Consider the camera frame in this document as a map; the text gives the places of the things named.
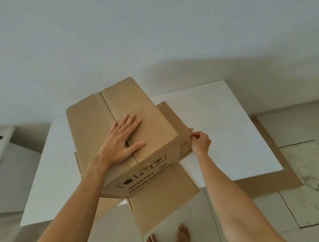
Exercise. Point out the person's right hand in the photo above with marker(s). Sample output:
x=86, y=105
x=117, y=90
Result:
x=201, y=144

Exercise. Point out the person's left hand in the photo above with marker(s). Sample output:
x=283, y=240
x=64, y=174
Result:
x=117, y=145

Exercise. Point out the person's left thumb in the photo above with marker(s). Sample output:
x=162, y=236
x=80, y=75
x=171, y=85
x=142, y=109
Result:
x=136, y=147

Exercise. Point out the person's right fingers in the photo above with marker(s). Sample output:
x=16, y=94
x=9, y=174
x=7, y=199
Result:
x=195, y=136

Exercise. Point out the person's left middle finger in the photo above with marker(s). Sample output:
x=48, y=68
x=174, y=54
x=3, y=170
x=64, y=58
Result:
x=130, y=122

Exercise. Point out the person's left little finger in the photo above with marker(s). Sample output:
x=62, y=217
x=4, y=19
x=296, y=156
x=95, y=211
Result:
x=113, y=127

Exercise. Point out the brown packing tape strip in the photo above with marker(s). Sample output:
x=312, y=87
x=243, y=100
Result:
x=187, y=142

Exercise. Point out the brown cardboard box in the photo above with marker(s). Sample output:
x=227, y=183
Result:
x=124, y=139

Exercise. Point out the person's right forearm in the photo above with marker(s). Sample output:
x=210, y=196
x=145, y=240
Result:
x=231, y=199

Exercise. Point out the person's left forearm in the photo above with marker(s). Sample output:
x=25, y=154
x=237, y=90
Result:
x=77, y=199

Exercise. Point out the white table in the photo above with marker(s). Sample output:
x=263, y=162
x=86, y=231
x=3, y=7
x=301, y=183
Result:
x=224, y=124

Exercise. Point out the flat cardboard sheet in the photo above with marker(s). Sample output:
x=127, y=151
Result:
x=274, y=174

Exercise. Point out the person's left foot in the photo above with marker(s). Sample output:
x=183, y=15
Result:
x=151, y=238

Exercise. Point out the person's foot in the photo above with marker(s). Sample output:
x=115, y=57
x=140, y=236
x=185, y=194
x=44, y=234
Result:
x=151, y=238
x=183, y=234

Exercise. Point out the person's right foot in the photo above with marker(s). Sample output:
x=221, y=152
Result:
x=183, y=234

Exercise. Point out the white cabinet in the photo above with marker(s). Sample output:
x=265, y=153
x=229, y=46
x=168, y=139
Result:
x=15, y=169

